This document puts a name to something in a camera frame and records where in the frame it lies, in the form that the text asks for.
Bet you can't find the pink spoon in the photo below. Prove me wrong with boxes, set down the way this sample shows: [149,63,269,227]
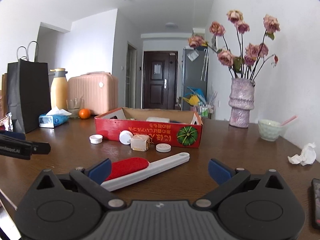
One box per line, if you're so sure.
[280,115,298,127]

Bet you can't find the pink suitcase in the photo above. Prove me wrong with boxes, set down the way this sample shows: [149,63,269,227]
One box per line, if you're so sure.
[68,72,118,115]

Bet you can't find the dried pink roses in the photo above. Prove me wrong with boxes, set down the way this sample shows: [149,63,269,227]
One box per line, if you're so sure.
[188,10,280,81]

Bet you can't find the snack packets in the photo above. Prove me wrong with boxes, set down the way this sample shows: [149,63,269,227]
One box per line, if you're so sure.
[0,113,14,132]

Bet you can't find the red cardboard box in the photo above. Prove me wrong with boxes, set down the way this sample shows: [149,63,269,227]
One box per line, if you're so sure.
[94,107,203,148]

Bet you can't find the yellow thermos bottle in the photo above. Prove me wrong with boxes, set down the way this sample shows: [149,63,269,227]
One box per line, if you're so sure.
[50,68,68,110]

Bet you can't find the crumpled white tissue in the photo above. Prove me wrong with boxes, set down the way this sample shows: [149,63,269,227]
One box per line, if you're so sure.
[287,143,317,166]

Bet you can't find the grey refrigerator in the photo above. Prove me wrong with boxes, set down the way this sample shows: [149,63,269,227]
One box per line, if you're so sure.
[182,48,207,99]

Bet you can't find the black smartphone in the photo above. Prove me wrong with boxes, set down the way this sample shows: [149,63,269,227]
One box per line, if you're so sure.
[311,178,320,230]

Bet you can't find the clear drinking glass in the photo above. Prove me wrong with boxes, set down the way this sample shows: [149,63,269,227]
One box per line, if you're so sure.
[66,98,84,119]

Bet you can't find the beige cube charger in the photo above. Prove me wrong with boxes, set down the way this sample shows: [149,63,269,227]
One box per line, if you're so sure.
[130,134,152,152]

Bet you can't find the black paper bag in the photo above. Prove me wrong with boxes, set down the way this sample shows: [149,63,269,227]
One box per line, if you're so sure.
[7,44,51,134]

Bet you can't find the yellow watering can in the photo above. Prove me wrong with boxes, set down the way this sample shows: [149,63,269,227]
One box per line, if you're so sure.
[182,94,200,107]

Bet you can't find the red white lint brush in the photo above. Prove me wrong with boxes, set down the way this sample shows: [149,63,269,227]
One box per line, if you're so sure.
[101,152,190,191]

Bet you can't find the white round lid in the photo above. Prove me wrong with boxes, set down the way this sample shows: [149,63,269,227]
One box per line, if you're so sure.
[119,130,134,145]

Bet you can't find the white plastic jar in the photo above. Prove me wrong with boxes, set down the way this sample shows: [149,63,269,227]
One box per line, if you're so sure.
[146,116,170,123]

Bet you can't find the orange fruit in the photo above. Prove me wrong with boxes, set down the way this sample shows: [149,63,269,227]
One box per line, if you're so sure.
[78,108,91,120]

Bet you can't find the pink textured vase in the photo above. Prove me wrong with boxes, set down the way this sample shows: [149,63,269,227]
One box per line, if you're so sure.
[228,78,255,128]

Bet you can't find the blue tissue pack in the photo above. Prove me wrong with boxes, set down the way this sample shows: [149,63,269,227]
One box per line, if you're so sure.
[39,106,71,128]

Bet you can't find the small white cap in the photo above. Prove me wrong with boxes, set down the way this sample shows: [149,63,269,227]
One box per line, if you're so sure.
[89,134,103,144]

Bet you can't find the dark brown door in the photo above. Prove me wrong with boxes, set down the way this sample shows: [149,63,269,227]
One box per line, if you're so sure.
[142,51,178,109]

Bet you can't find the pale green bowl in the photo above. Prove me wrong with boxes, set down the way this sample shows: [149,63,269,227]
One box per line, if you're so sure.
[258,119,284,141]

